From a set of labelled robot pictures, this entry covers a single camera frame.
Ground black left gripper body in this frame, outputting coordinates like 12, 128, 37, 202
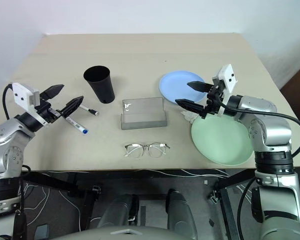
37, 99, 66, 124

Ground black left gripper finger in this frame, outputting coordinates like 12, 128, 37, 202
40, 84, 65, 100
60, 95, 85, 119

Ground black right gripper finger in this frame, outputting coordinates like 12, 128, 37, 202
174, 98, 205, 115
186, 80, 213, 94

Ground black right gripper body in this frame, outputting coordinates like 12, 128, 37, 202
200, 84, 227, 119

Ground white tissue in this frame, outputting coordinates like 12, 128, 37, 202
180, 109, 202, 123

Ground white marker blue cap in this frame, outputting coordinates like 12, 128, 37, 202
65, 115, 89, 135

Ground light green plate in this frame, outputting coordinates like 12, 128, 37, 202
191, 113, 255, 166

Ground grey glasses case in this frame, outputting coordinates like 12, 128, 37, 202
120, 96, 169, 131

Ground clear frame glasses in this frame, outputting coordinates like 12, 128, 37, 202
123, 141, 171, 159

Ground white marker black cap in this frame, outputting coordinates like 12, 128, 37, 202
79, 104, 99, 116

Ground light blue plate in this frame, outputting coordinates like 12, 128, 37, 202
159, 70, 207, 104

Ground black plastic cup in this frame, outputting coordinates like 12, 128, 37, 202
83, 65, 116, 104

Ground brown wooden cabinet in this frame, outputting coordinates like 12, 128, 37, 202
278, 59, 300, 99

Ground dark grey rounded robot leg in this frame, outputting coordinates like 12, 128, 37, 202
96, 193, 141, 230
165, 189, 199, 235

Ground grey robot torso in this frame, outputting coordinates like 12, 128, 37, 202
48, 224, 200, 240

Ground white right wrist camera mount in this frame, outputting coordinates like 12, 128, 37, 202
211, 64, 239, 118

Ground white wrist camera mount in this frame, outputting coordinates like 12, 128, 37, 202
211, 64, 239, 118
11, 83, 41, 111

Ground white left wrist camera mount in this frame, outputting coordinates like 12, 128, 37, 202
11, 83, 41, 111

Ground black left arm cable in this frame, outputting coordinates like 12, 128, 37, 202
2, 84, 28, 240

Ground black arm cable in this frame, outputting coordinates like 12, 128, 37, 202
220, 102, 300, 240
2, 84, 28, 240

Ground white floor cable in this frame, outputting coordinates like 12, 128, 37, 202
23, 168, 232, 232

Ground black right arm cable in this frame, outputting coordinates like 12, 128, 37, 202
220, 102, 300, 240

